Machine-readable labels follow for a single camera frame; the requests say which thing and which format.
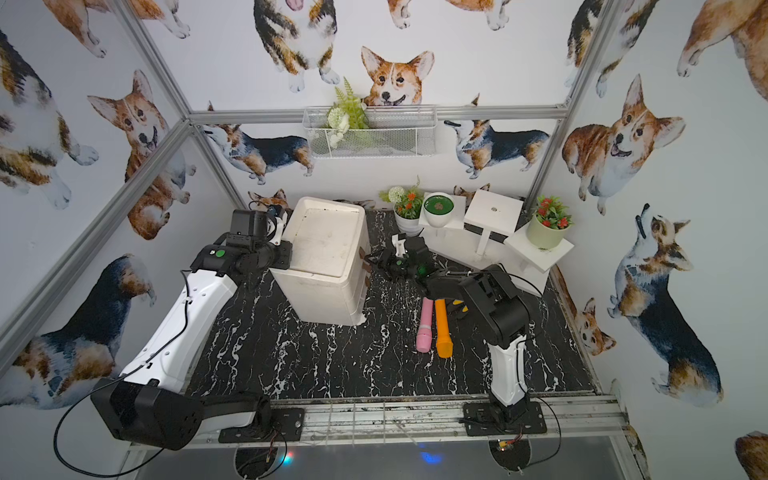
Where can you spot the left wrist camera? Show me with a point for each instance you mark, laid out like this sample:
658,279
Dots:
251,228

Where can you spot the green pot red flowers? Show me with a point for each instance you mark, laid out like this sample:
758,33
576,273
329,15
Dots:
551,219

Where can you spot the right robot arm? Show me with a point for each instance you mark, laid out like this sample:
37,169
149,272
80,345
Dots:
494,304

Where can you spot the white wire wall basket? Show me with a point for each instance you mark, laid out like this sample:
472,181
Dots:
394,132

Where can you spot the green fern with white flower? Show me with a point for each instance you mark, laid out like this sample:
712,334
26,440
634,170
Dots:
347,113

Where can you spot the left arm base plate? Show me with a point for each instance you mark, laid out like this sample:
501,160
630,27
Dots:
286,423

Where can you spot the potted plant red white flowers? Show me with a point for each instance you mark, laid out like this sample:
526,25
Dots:
407,205

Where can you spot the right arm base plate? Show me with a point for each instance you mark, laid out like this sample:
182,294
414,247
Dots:
489,418

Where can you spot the white cup green inside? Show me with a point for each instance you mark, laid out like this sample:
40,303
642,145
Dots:
438,208

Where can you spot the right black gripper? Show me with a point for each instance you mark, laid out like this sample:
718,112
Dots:
385,261

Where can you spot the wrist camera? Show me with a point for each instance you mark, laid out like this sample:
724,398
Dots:
398,243
251,228

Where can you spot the white tiered display stand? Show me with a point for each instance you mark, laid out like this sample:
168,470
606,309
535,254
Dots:
484,232

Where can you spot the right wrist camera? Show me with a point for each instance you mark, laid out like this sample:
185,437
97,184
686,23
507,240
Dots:
398,243

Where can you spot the white three-drawer cabinet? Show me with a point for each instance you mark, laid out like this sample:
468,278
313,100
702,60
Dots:
327,280

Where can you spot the pink toy microphone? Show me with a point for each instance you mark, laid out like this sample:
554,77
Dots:
424,332

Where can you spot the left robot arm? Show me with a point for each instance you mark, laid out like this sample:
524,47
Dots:
147,404

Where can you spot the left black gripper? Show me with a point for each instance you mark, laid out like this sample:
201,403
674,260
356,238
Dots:
280,255

